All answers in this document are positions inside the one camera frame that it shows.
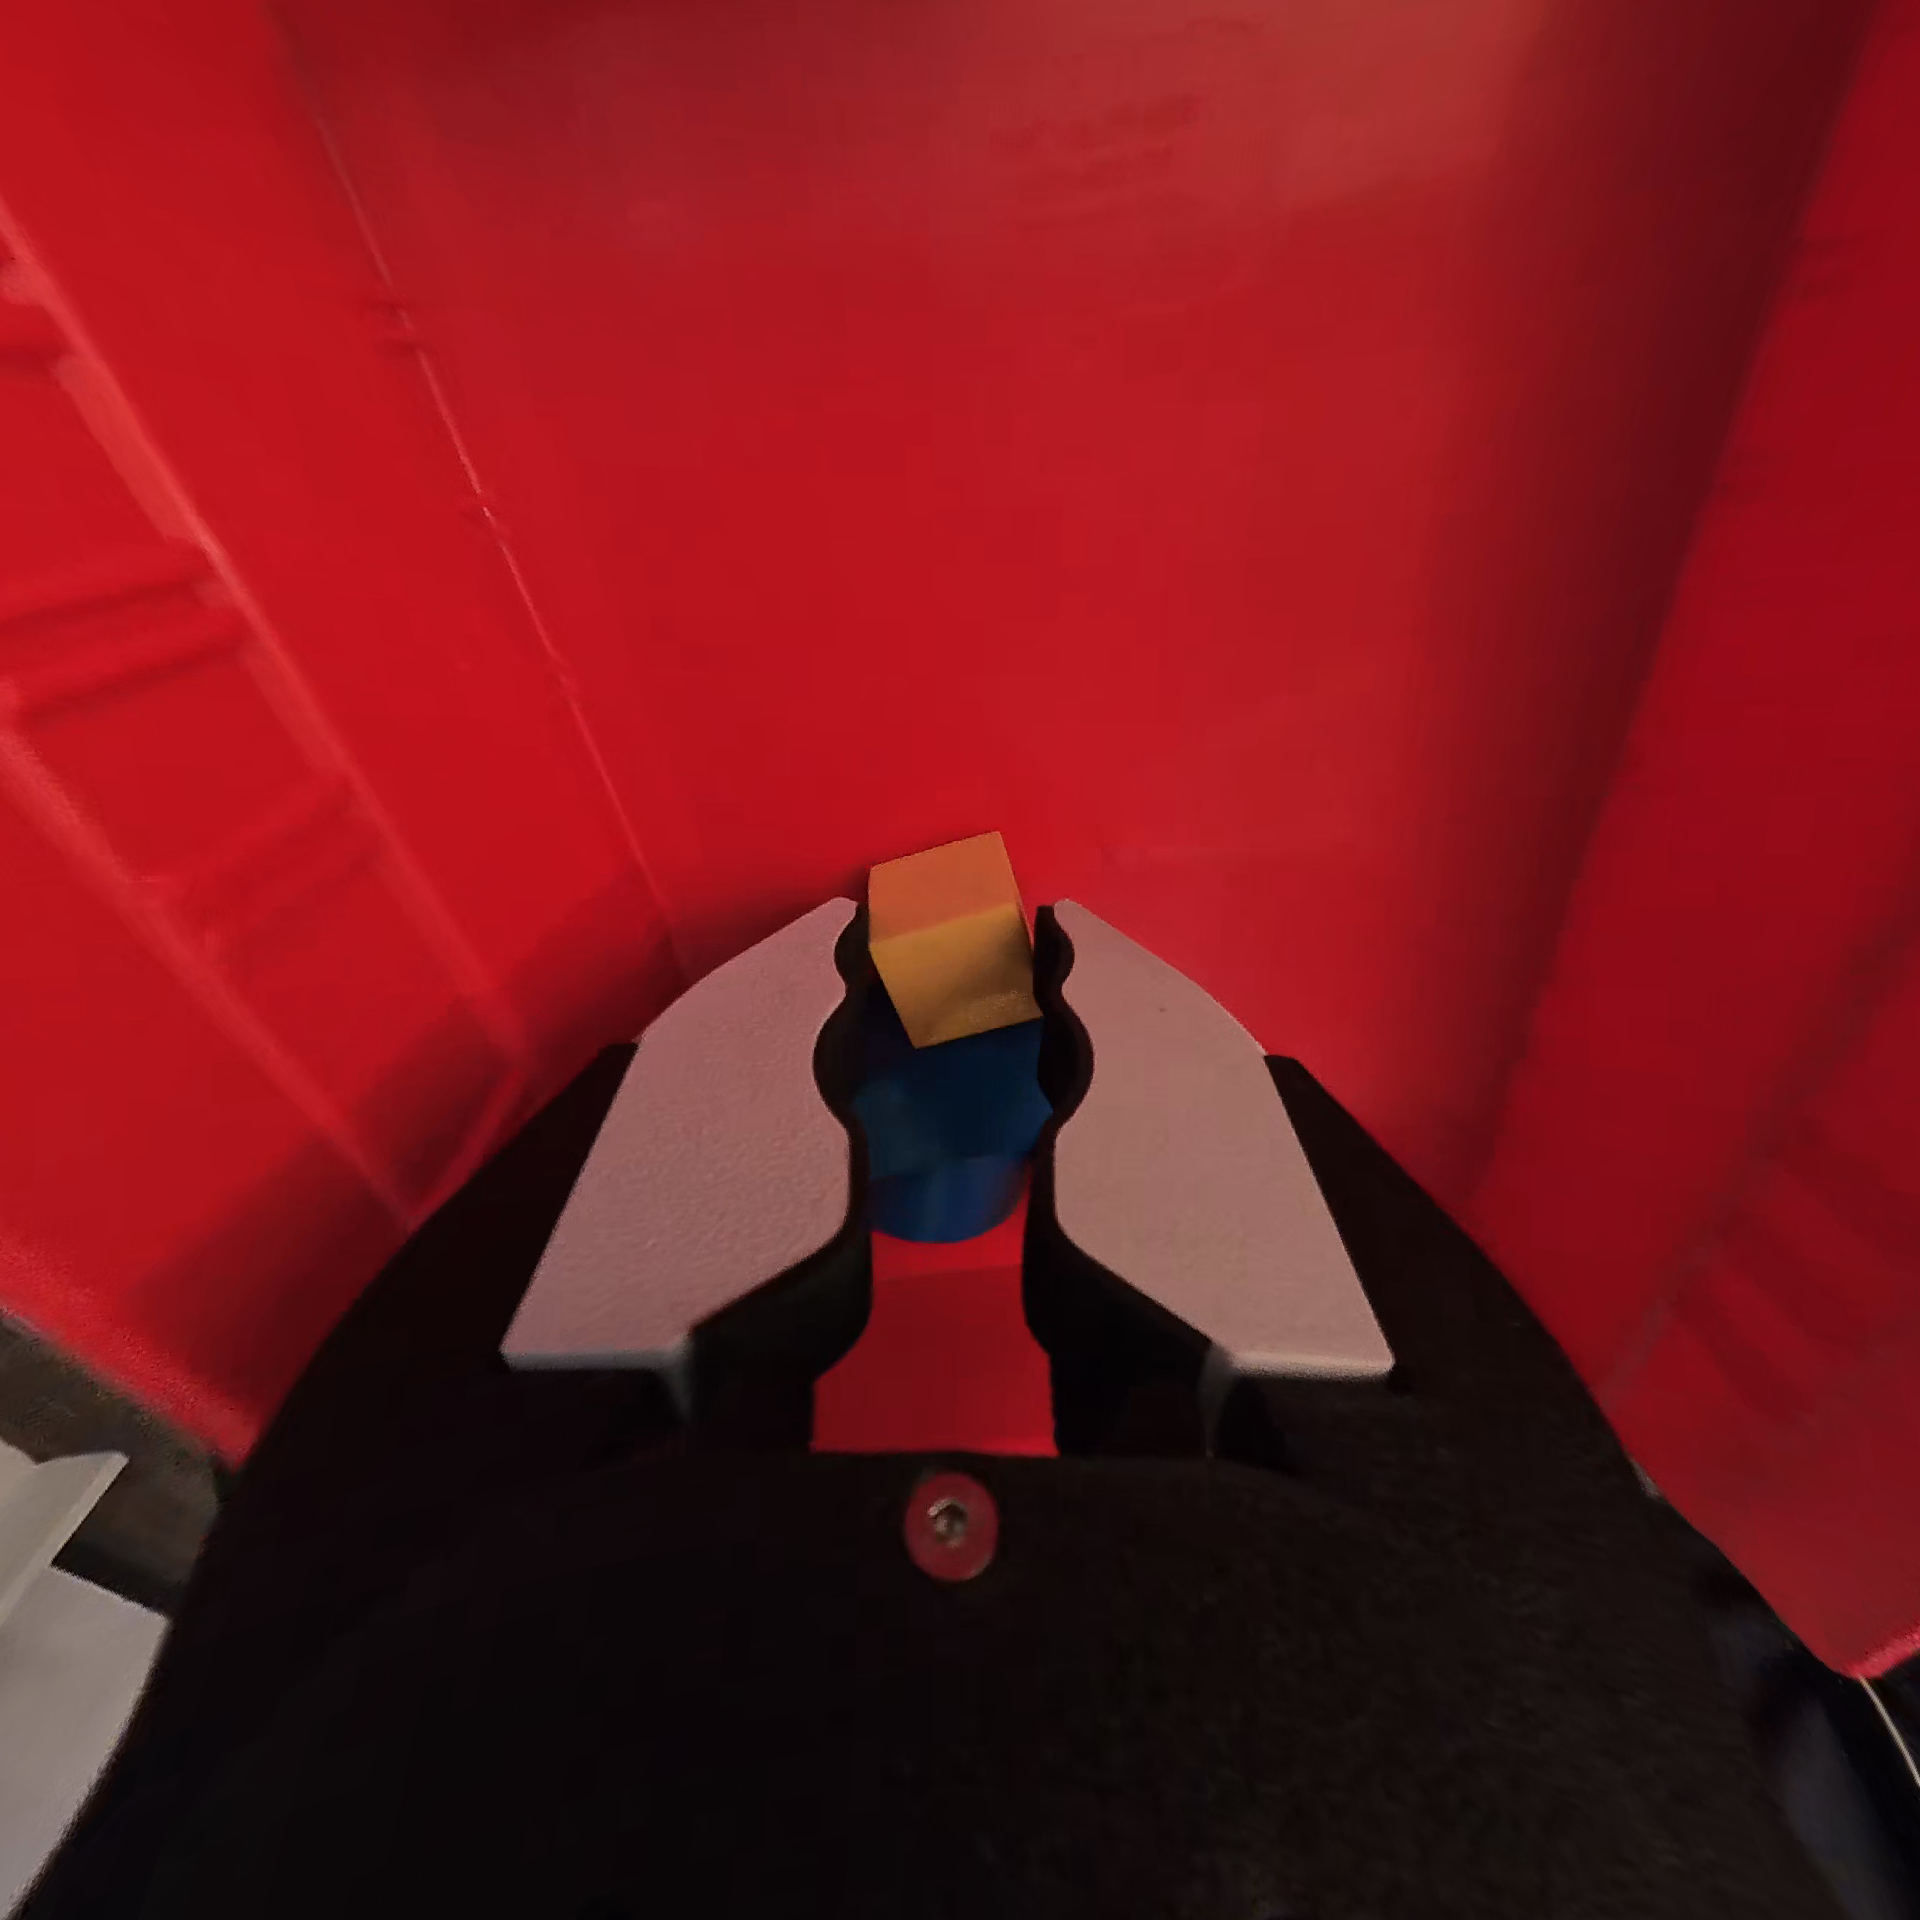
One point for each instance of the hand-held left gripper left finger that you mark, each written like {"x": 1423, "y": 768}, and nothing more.
{"x": 704, "y": 1185}

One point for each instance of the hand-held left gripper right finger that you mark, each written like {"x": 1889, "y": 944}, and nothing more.
{"x": 1198, "y": 1201}

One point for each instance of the blue half-cylinder block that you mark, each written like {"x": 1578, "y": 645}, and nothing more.
{"x": 943, "y": 1138}

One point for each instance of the yellow cube block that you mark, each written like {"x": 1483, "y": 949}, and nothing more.
{"x": 949, "y": 962}

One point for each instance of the red plastic bin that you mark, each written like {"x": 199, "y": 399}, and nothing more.
{"x": 1052, "y": 451}

